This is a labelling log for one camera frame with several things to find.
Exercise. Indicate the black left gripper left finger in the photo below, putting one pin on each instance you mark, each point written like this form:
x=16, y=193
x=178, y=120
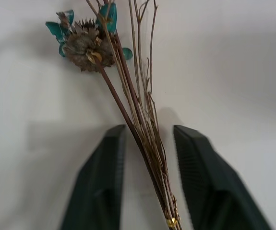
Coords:
x=99, y=182

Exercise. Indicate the dried flower bouquet teal leaves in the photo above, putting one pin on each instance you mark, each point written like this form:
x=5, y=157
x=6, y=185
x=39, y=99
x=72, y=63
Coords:
x=137, y=124

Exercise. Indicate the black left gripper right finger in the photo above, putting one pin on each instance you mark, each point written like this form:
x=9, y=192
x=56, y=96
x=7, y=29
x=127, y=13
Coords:
x=214, y=182

